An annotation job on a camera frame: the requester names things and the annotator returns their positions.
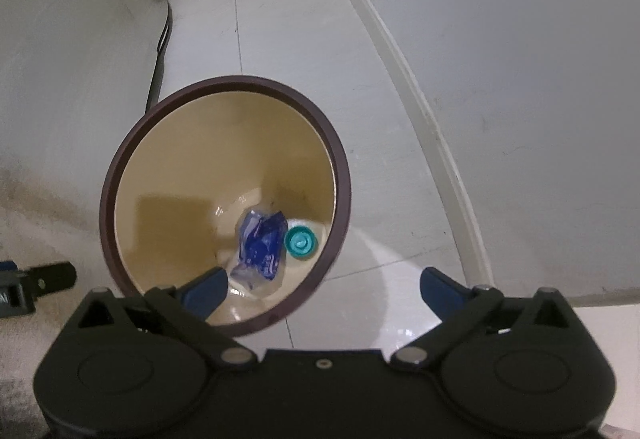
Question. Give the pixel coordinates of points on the blue snack wrapper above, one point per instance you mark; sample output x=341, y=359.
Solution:
x=261, y=243

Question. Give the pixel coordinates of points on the teal round lid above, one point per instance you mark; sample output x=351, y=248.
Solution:
x=300, y=242

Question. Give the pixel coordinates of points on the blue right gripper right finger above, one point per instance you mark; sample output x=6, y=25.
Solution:
x=461, y=312

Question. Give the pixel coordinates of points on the beige trash bin brown rim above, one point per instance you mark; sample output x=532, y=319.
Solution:
x=186, y=175

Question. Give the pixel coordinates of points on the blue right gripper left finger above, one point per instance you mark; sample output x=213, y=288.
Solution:
x=185, y=311

